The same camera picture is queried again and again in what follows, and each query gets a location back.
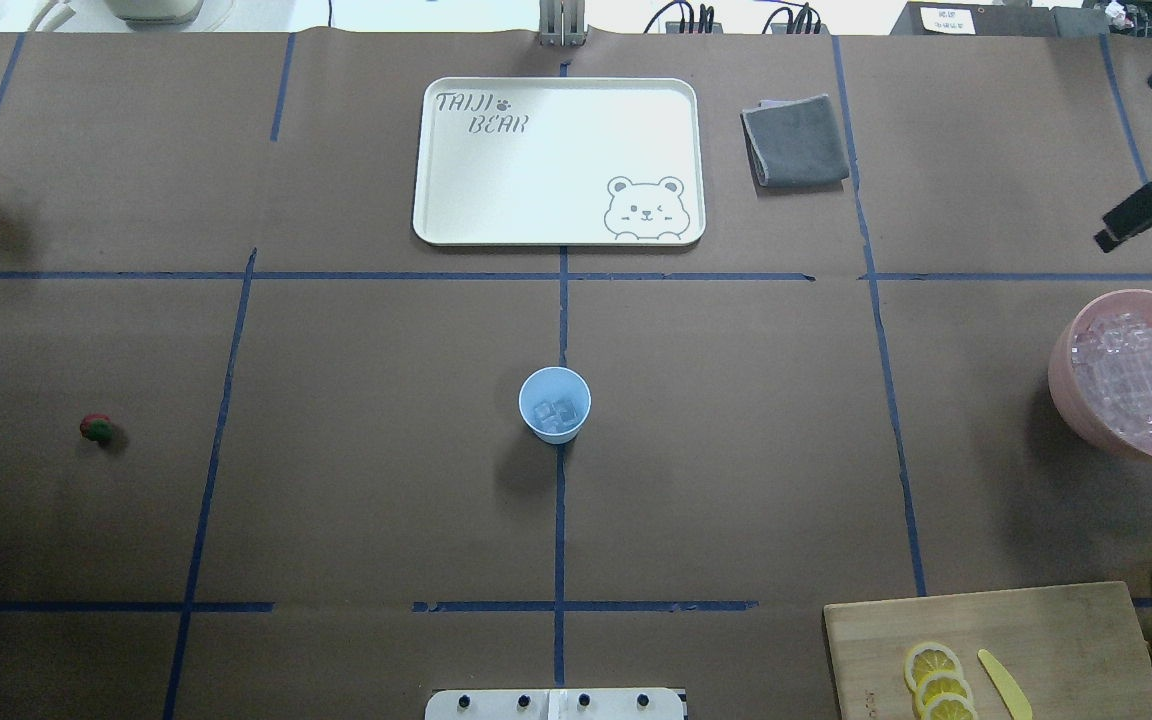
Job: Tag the light blue plastic cup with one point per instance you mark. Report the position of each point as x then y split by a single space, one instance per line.
554 382

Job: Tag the pile of clear ice cubes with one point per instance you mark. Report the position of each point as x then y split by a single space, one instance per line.
1112 362

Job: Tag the grey folded cloth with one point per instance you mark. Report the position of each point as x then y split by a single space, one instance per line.
795 144

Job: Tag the wooden cutting board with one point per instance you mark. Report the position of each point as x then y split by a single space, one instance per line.
1076 651

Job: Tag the yellow plastic knife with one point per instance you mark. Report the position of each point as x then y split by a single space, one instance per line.
1014 698

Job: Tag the lemon slices row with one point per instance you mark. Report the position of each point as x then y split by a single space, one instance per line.
935 678

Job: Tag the cream bear tray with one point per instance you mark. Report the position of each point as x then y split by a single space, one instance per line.
559 161

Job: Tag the red strawberry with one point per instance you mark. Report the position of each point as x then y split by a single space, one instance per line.
97 428

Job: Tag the aluminium frame post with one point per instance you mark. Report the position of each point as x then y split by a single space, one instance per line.
562 23

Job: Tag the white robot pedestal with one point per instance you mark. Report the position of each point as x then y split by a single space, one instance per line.
558 703

